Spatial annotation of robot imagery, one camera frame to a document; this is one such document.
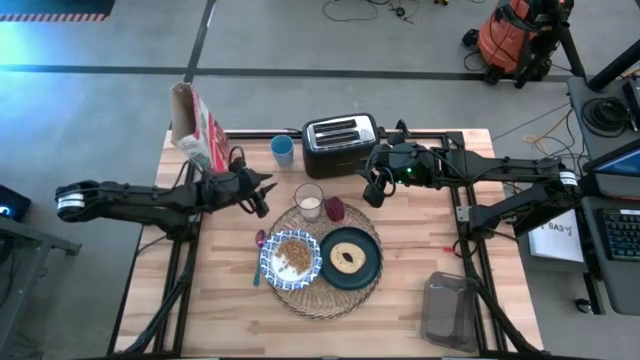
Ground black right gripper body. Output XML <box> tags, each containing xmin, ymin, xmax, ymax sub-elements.
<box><xmin>371</xmin><ymin>141</ymin><xmax>445</xmax><ymax>190</ymax></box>

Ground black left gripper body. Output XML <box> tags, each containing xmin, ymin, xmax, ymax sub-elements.
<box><xmin>201</xmin><ymin>158</ymin><xmax>260</xmax><ymax>210</ymax></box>

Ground light blue cup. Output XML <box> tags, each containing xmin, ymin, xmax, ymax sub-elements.
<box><xmin>269</xmin><ymin>134</ymin><xmax>296</xmax><ymax>168</ymax></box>

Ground clear glass with milk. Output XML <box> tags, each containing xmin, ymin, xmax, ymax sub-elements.
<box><xmin>293</xmin><ymin>182</ymin><xmax>326</xmax><ymax>223</ymax></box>

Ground teal spoon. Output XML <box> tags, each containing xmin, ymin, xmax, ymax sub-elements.
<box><xmin>252</xmin><ymin>228</ymin><xmax>269</xmax><ymax>288</ymax></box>

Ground black two-slot toaster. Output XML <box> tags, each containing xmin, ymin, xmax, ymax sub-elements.
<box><xmin>300</xmin><ymin>112</ymin><xmax>383</xmax><ymax>180</ymax></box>

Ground red cereal box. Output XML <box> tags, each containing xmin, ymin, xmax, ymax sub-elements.
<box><xmin>169</xmin><ymin>81</ymin><xmax>232</xmax><ymax>174</ymax></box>

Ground blue white patterned bowl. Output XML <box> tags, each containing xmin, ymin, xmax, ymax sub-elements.
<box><xmin>258</xmin><ymin>228</ymin><xmax>324</xmax><ymax>292</ymax></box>

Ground toasted bagel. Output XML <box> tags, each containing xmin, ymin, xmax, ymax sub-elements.
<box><xmin>329</xmin><ymin>241</ymin><xmax>368</xmax><ymax>275</ymax></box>

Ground round woven straw placemat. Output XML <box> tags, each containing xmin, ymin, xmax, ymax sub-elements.
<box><xmin>264</xmin><ymin>201</ymin><xmax>386</xmax><ymax>321</ymax></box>

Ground dark green plate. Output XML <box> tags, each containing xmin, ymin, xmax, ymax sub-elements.
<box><xmin>319</xmin><ymin>225</ymin><xmax>384</xmax><ymax>292</ymax></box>

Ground clear plastic container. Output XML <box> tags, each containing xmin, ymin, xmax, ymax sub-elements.
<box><xmin>420</xmin><ymin>270</ymin><xmax>481</xmax><ymax>353</ymax></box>

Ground brown cereal pieces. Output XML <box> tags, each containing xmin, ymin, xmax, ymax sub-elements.
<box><xmin>274</xmin><ymin>239</ymin><xmax>314</xmax><ymax>274</ymax></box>

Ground orange shop vacuum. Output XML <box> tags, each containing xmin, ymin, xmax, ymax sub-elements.
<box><xmin>460</xmin><ymin>0</ymin><xmax>576</xmax><ymax>89</ymax></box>

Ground white paper sheet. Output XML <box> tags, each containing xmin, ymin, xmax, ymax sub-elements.
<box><xmin>527</xmin><ymin>220</ymin><xmax>586</xmax><ymax>264</ymax></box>

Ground grey side table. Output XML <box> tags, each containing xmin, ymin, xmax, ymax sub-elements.
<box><xmin>0</xmin><ymin>214</ymin><xmax>84</xmax><ymax>351</ymax></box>

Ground open laptop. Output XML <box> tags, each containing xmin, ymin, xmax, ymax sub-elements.
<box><xmin>582</xmin><ymin>137</ymin><xmax>640</xmax><ymax>199</ymax></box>

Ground black device with blue light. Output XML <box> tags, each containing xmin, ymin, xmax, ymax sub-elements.
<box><xmin>0</xmin><ymin>184</ymin><xmax>32</xmax><ymax>224</ymax></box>

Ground black backlit keyboard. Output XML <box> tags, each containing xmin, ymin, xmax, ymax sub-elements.
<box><xmin>602</xmin><ymin>208</ymin><xmax>640</xmax><ymax>263</ymax></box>

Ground black stand pole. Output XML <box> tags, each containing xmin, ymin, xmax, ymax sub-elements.
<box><xmin>586</xmin><ymin>44</ymin><xmax>640</xmax><ymax>94</ymax></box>

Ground grey desk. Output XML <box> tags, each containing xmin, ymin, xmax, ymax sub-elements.
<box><xmin>566</xmin><ymin>74</ymin><xmax>640</xmax><ymax>317</ymax></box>

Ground black mat with hazard stripe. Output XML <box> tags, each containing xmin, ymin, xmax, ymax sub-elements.
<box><xmin>0</xmin><ymin>0</ymin><xmax>117</xmax><ymax>23</ymax></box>

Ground black aluminium table frame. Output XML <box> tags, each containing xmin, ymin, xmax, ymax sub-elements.
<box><xmin>107</xmin><ymin>128</ymin><xmax>547</xmax><ymax>359</ymax></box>

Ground yellow floor cable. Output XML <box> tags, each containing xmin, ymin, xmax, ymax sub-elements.
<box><xmin>507</xmin><ymin>107</ymin><xmax>577</xmax><ymax>187</ymax></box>

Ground black floor cable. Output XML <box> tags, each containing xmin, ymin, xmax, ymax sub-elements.
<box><xmin>321</xmin><ymin>0</ymin><xmax>420</xmax><ymax>25</ymax></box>

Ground coiled black cable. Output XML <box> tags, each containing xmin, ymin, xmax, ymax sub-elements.
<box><xmin>579</xmin><ymin>96</ymin><xmax>632</xmax><ymax>139</ymax></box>

